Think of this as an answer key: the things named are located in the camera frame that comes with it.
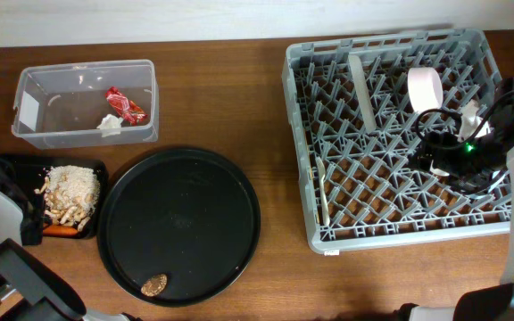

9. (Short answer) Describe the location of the grey plate with food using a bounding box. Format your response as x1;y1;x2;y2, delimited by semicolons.
348;53;377;134

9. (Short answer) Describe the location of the red snack wrapper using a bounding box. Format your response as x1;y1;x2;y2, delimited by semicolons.
105;86;148;126

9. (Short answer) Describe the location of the wooden chopstick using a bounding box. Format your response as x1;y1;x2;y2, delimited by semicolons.
303;130;320;225

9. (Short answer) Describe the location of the white plastic fork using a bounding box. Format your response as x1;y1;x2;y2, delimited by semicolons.
315;156;330;226

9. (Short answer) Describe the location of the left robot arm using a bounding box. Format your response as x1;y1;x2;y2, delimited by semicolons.
0;161;134;321

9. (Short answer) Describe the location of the white cup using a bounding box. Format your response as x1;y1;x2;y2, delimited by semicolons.
430;166;450;177

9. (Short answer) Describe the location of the brown cookie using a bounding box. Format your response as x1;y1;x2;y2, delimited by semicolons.
141;274;168;297

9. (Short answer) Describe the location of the black round tray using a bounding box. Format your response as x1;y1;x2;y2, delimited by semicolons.
96;147;261;308

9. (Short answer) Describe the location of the white tissue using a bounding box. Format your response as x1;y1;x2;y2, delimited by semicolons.
96;114;123;137

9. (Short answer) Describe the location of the clear plastic bin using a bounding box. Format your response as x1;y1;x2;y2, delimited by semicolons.
12;60;160;149

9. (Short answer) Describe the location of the black rectangular tray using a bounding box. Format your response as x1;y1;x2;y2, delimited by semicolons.
0;154;109;239

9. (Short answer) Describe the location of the pile of food scraps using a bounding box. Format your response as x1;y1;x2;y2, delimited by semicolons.
33;165;101;235

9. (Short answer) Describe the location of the orange carrot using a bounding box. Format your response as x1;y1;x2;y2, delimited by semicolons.
43;225;79;237

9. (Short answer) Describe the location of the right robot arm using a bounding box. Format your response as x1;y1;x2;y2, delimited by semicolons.
397;77;514;320

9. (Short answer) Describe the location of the grey dishwasher rack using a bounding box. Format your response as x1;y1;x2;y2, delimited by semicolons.
282;29;511;255

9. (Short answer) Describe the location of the pink bowl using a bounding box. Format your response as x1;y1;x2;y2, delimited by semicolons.
407;67;444;113

